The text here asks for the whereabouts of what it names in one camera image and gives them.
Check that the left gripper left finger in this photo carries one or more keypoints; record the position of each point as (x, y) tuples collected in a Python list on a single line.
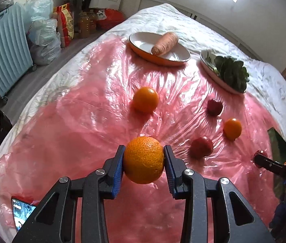
[(54, 218)]

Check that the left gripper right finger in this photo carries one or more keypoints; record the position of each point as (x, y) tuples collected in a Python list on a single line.
[(234, 219)]

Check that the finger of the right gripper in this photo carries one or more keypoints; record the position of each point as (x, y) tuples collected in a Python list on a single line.
[(264, 162)]

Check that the red apple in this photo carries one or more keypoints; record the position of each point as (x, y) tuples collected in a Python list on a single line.
[(201, 147)]

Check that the large orange rough skin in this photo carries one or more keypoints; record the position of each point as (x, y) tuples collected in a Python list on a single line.
[(143, 160)]

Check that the small orange tangerine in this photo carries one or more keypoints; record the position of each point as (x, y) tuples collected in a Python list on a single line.
[(232, 129)]

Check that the small dark red fruit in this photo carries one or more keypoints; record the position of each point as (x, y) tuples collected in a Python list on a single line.
[(214, 107)]

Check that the round orange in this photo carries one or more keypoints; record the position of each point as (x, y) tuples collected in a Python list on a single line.
[(145, 100)]

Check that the smartphone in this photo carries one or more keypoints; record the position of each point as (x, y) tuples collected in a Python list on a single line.
[(21, 211)]

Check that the pink plastic sheet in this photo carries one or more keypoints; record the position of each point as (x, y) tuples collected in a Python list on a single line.
[(76, 133)]

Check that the white plate with greens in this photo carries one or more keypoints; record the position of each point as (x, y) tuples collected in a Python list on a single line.
[(207, 59)]

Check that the green leafy vegetable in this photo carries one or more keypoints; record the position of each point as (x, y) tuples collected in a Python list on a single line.
[(232, 71)]

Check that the carrot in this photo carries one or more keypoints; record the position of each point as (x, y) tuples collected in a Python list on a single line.
[(165, 44)]

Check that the orange rimmed white plate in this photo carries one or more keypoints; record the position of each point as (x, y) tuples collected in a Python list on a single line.
[(142, 42)]

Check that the white floral bed quilt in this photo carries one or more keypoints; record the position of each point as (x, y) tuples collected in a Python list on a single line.
[(267, 84)]

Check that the light blue suitcase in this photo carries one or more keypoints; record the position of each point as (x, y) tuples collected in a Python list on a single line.
[(15, 57)]

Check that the translucent plastic bags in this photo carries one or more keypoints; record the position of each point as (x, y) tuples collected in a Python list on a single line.
[(41, 30)]

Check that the red plastic bag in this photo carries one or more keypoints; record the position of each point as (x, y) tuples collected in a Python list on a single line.
[(109, 18)]

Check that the oil bottles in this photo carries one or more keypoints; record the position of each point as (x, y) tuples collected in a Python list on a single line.
[(87, 23)]

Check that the red yellow rice bag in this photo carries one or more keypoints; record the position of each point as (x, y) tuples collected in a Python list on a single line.
[(65, 24)]

